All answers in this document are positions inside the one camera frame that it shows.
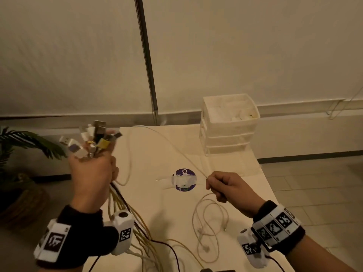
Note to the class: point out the person's left hand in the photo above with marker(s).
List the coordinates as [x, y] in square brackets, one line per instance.
[90, 181]

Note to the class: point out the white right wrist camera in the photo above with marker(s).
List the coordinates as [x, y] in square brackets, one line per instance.
[252, 249]

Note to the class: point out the black wristband with markers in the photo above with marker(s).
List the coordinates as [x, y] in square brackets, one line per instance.
[82, 237]
[278, 226]

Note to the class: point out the round purple label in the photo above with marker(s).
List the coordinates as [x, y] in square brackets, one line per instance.
[184, 172]

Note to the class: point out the black left wristband with markers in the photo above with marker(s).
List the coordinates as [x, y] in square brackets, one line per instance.
[82, 237]

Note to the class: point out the white plastic drawer organizer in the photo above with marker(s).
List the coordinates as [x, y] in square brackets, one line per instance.
[229, 130]

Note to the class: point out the metal wall strip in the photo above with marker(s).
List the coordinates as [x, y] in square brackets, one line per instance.
[147, 53]

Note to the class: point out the black right wristband with markers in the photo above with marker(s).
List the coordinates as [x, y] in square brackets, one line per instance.
[278, 226]

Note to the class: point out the person's right forearm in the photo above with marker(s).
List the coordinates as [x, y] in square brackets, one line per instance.
[317, 254]

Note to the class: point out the green palm plant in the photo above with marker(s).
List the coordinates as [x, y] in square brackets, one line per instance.
[28, 141]

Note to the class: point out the white table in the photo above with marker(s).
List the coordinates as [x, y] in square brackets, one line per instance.
[158, 155]

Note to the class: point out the person's right hand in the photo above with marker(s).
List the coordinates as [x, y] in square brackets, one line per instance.
[235, 192]

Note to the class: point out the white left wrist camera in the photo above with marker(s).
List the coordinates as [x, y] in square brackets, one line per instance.
[123, 232]

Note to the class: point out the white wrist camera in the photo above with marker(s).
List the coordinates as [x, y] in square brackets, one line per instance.
[252, 249]
[123, 232]

